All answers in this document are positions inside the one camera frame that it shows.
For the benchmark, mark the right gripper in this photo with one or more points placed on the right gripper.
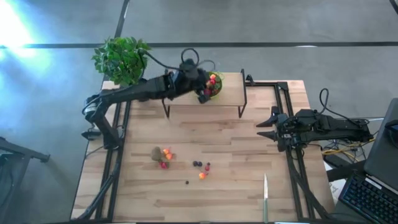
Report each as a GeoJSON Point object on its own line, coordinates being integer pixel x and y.
{"type": "Point", "coordinates": [286, 130]}

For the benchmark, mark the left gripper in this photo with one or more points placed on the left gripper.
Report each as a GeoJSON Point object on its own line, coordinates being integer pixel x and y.
{"type": "Point", "coordinates": [192, 77]}

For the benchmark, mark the large yellow-red peach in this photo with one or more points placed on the large yellow-red peach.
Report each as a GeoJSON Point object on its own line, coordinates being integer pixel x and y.
{"type": "Point", "coordinates": [213, 76]}

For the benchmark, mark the large dark red plum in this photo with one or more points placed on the large dark red plum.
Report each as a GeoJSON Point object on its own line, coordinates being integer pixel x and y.
{"type": "Point", "coordinates": [207, 92]}

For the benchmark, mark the orange-red strawberry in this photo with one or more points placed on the orange-red strawberry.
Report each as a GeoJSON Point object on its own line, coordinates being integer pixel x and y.
{"type": "Point", "coordinates": [207, 168]}

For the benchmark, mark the small orange fruit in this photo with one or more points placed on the small orange fruit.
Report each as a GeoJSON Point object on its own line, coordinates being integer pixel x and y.
{"type": "Point", "coordinates": [169, 156]}
{"type": "Point", "coordinates": [202, 175]}
{"type": "Point", "coordinates": [166, 151]}

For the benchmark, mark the brown-green kiwi fruit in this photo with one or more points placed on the brown-green kiwi fruit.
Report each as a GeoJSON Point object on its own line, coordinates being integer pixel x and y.
{"type": "Point", "coordinates": [156, 154]}

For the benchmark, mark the red strawberry green leaves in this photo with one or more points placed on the red strawberry green leaves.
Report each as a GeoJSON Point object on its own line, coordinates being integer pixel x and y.
{"type": "Point", "coordinates": [163, 165]}

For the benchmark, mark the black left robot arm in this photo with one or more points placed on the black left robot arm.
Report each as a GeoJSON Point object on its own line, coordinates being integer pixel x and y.
{"type": "Point", "coordinates": [140, 90]}

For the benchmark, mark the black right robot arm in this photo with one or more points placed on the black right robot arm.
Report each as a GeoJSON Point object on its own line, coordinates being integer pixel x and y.
{"type": "Point", "coordinates": [335, 129]}

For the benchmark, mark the green colander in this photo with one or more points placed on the green colander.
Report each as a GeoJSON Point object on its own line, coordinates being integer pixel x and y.
{"type": "Point", "coordinates": [219, 88]}

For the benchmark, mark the wooden shelf riser black legs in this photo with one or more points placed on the wooden shelf riser black legs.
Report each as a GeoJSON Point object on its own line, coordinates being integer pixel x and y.
{"type": "Point", "coordinates": [230, 90]}

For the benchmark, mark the green potted plant black pot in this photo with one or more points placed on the green potted plant black pot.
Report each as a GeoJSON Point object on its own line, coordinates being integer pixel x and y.
{"type": "Point", "coordinates": [122, 59]}

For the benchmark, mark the white paper sheet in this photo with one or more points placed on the white paper sheet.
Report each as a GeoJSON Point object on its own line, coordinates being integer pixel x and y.
{"type": "Point", "coordinates": [334, 183]}

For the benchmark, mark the grey laptop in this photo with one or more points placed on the grey laptop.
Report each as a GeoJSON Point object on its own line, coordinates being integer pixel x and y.
{"type": "Point", "coordinates": [382, 149]}

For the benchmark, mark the backlit black keyboard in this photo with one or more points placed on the backlit black keyboard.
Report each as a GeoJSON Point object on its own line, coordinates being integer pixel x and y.
{"type": "Point", "coordinates": [363, 196]}

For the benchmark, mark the dark side table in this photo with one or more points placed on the dark side table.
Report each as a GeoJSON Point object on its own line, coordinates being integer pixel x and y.
{"type": "Point", "coordinates": [18, 149]}

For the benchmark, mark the black metal rig frame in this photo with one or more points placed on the black metal rig frame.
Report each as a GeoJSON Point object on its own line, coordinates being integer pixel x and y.
{"type": "Point", "coordinates": [283, 85]}

